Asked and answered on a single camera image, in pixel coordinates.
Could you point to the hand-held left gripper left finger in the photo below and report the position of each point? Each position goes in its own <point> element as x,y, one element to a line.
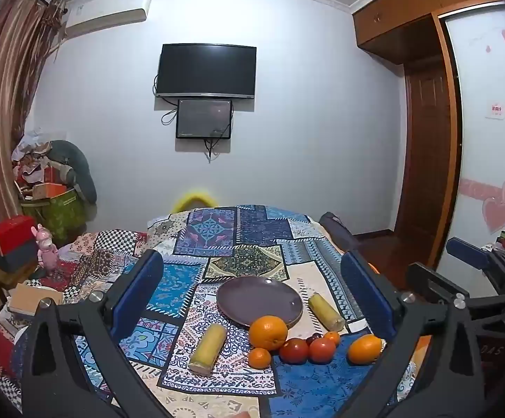
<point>137,298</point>

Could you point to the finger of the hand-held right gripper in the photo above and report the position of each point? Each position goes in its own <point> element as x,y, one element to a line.
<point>466,252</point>
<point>435,281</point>

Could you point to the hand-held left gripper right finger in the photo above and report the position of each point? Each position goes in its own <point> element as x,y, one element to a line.
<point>367,298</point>

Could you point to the yellow corn cob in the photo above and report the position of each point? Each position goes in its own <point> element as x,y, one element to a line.
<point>326,312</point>
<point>208,348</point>

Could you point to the large orange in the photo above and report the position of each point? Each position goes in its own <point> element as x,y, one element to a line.
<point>365,349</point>
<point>269,331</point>

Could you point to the small tangerine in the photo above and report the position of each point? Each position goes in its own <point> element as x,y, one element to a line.
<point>259,357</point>
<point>333,337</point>

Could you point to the red tomato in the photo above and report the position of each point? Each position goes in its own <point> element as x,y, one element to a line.
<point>322,350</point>
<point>293,350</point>

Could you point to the purple plate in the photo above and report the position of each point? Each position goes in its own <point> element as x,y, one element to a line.
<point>256,298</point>

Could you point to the brown wooden door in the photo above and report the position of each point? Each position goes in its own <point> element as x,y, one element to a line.
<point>426,161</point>

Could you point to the pink toy figure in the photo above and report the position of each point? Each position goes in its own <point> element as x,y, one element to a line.
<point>47,250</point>

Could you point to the brown cardboard box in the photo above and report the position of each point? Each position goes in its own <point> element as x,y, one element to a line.
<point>34,298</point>

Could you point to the white sliding wardrobe door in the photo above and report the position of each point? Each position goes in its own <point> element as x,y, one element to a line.
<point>492,148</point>

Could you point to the green cardboard box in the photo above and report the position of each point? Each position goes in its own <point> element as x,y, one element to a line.
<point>58,213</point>

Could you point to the patchwork printed blanket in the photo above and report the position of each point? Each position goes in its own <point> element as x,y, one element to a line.
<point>243,244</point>

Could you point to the orange box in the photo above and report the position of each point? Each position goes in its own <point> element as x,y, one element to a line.
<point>52,190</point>

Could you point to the red box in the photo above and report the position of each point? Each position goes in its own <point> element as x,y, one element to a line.
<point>12,233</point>

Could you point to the small paper note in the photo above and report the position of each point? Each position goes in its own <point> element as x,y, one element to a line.
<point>495,111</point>

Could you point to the striped brown curtain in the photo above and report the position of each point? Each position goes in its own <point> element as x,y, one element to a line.
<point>4,117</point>

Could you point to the wooden overhead cabinet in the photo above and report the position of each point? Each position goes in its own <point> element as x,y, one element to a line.
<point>409,8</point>

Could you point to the white air conditioner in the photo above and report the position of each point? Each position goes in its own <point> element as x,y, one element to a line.
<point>104,15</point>

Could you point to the small black wall monitor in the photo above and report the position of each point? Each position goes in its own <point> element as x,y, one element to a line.
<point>203,118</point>

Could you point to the black wall television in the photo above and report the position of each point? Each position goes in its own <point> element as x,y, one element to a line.
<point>206,69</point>

